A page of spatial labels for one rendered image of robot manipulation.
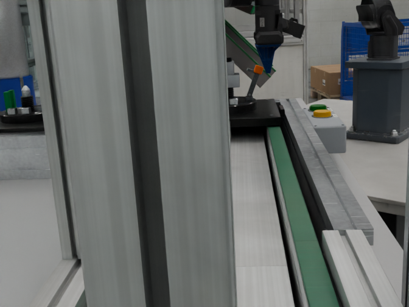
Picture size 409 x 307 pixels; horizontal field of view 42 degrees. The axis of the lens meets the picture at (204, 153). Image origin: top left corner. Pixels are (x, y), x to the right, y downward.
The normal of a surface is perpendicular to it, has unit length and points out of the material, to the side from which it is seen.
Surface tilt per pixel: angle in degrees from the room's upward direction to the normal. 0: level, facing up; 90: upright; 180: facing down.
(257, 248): 0
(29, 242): 0
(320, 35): 90
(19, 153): 90
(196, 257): 90
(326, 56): 90
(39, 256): 0
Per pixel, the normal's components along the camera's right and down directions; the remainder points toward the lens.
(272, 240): -0.06, -0.96
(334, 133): -0.06, 0.26
